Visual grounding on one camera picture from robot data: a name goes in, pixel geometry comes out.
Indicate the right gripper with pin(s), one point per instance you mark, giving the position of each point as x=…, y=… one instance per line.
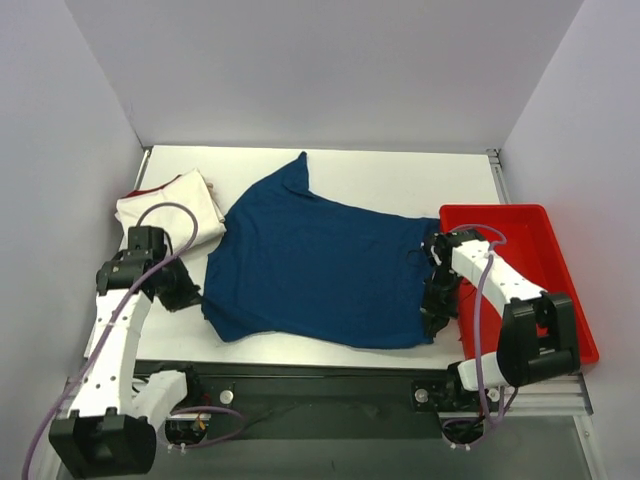
x=437, y=293

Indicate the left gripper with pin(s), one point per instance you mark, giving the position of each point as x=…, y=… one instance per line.
x=182, y=292

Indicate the blue printed t-shirt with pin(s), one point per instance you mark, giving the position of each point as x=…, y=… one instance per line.
x=294, y=262

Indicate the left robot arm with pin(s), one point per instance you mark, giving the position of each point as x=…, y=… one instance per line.
x=109, y=430

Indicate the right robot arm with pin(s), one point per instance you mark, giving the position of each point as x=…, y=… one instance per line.
x=522, y=334

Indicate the folded white t-shirt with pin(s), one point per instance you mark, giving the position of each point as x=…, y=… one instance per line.
x=190, y=190

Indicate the red plastic bin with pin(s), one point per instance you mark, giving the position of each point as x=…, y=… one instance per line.
x=531, y=249

